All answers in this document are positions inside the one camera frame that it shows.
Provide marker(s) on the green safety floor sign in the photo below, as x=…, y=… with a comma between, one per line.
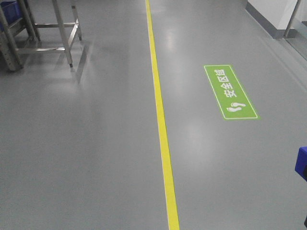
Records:
x=231, y=96

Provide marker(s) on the blue storage bin on rack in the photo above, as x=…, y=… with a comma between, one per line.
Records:
x=11, y=10

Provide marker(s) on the stainless steel table frame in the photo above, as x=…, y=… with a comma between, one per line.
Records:
x=14, y=38

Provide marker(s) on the blue plastic bottle-shaped part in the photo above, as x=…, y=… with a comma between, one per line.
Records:
x=301, y=162

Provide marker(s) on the steel railing post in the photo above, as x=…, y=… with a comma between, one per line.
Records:
x=291, y=33

